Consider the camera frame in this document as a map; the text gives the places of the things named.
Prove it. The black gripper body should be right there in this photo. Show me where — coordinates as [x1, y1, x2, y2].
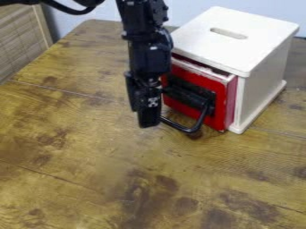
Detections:
[122, 28, 174, 91]

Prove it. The white wooden box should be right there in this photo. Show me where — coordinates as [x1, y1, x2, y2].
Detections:
[171, 6, 299, 134]

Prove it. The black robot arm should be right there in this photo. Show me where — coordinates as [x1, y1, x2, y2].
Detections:
[116, 0, 174, 128]

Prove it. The red drawer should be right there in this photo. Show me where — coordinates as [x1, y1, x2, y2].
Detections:
[162, 54, 238, 131]

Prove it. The black metal drawer handle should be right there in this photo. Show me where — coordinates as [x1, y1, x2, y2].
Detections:
[160, 86, 212, 133]

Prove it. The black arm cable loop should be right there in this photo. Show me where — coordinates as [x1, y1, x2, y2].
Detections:
[40, 0, 107, 16]

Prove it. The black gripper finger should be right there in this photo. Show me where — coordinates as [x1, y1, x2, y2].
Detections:
[135, 88, 162, 128]
[124, 71, 138, 112]

